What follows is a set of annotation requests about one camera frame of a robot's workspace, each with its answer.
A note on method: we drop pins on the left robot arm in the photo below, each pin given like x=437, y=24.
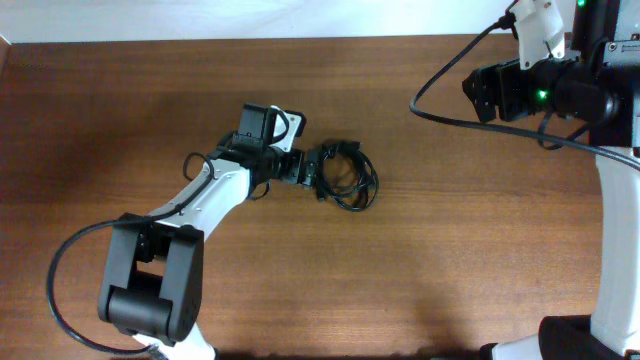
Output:
x=153, y=279

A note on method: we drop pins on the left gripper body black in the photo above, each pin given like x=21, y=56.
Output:
x=288, y=164

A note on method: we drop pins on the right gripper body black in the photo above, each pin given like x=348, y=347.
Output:
x=521, y=94

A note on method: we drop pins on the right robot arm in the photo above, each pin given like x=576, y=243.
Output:
x=612, y=330

